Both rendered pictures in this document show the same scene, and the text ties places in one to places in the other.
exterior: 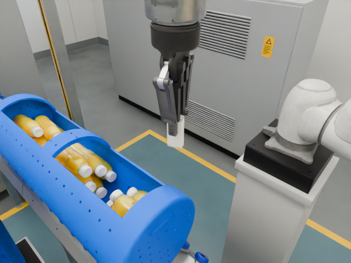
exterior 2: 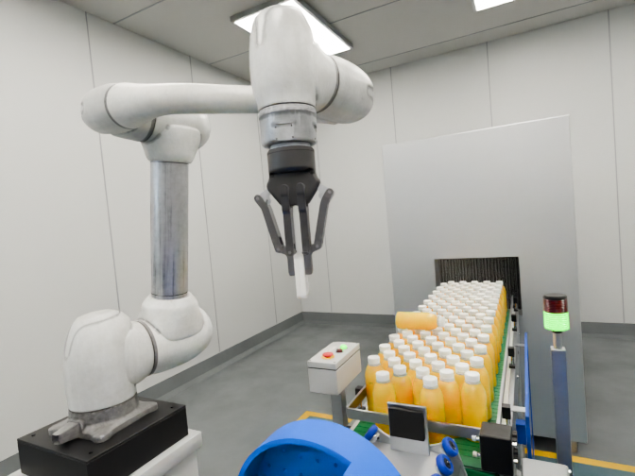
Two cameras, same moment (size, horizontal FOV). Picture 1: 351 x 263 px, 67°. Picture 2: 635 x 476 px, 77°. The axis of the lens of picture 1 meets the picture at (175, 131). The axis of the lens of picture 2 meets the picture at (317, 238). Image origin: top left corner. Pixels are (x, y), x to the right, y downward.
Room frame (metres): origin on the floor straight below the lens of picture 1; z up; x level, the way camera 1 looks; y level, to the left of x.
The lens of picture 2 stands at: (0.55, 0.63, 1.55)
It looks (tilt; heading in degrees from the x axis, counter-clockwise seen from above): 3 degrees down; 256
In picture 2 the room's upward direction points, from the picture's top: 5 degrees counter-clockwise
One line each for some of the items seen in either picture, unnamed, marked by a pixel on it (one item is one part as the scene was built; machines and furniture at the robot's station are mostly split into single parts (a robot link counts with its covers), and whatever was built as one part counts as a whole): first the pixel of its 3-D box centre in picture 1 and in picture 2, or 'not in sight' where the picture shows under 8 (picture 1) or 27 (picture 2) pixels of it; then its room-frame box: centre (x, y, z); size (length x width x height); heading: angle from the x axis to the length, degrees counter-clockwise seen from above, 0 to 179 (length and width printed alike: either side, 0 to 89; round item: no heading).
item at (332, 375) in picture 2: not in sight; (335, 365); (0.20, -0.64, 1.05); 0.20 x 0.10 x 0.10; 48
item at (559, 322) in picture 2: not in sight; (556, 319); (-0.41, -0.33, 1.18); 0.06 x 0.06 x 0.05
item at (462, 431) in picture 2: not in sight; (416, 423); (0.06, -0.35, 0.96); 0.40 x 0.01 x 0.03; 138
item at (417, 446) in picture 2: not in sight; (407, 430); (0.12, -0.29, 0.99); 0.10 x 0.02 x 0.12; 138
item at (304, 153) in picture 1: (290, 136); (97, 413); (0.87, -0.46, 1.11); 0.22 x 0.18 x 0.06; 54
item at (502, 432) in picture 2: not in sight; (495, 450); (-0.06, -0.19, 0.95); 0.10 x 0.07 x 0.10; 138
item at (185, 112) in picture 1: (178, 86); (288, 220); (0.43, 0.00, 1.55); 0.04 x 0.01 x 0.11; 69
